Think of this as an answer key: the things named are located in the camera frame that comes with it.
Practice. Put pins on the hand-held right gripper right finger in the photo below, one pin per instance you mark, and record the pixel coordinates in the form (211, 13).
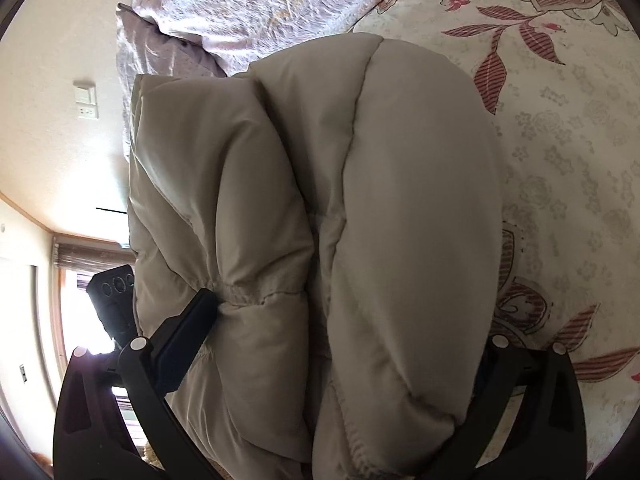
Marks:
(492, 366)

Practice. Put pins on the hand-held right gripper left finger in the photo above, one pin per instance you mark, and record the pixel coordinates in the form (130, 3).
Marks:
(182, 342)

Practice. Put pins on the beige puffer jacket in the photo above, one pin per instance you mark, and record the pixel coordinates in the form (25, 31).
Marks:
(325, 235)

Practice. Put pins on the bright window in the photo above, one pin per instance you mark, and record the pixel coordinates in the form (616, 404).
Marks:
(85, 320)

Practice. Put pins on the brown window blind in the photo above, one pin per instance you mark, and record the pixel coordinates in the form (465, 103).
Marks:
(75, 257)

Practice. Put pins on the floral bedspread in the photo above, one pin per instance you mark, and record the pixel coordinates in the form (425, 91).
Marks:
(565, 160)

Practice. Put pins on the lavender pillow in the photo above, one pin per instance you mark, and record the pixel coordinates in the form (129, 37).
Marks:
(150, 50)

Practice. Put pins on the lavender crinkled quilt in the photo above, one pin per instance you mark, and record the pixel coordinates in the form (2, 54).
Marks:
(250, 5)

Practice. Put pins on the small wall switch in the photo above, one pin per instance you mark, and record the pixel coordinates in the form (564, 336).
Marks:
(22, 373)

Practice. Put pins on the white wall outlet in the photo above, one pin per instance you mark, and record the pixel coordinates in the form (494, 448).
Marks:
(87, 111)

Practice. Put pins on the white wall switch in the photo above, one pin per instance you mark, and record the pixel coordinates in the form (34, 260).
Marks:
(84, 91)

